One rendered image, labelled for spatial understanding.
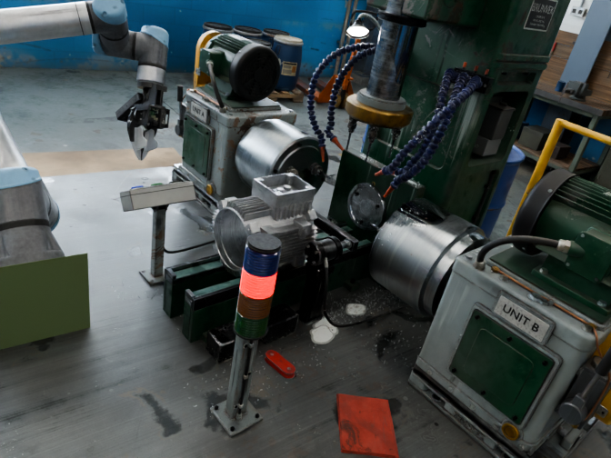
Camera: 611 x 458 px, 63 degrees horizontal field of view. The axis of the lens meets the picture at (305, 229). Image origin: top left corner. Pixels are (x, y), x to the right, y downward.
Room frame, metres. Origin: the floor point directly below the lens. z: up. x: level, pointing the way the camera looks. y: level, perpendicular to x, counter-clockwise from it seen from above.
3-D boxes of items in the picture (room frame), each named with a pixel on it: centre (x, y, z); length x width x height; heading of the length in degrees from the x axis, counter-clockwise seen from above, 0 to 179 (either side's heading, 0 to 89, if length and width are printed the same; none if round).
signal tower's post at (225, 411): (0.71, 0.06, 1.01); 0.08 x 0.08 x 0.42; 46
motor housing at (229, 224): (1.10, 0.10, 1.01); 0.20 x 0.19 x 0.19; 135
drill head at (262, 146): (1.55, 0.15, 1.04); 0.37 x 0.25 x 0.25; 46
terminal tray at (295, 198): (1.13, 0.07, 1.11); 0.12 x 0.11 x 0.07; 135
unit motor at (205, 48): (1.73, 0.38, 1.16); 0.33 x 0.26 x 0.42; 46
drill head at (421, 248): (1.07, -0.34, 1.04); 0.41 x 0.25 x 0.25; 46
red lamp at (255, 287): (0.71, 0.06, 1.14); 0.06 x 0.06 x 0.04
